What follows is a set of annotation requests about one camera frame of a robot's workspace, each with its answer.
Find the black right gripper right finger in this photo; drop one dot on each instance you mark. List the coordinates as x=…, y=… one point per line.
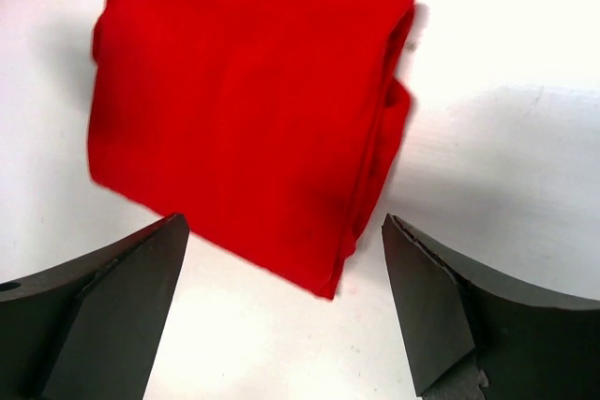
x=473, y=332

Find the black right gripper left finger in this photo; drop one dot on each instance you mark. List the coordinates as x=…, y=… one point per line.
x=89, y=328

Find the red t shirt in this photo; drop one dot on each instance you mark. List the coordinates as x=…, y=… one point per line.
x=270, y=124

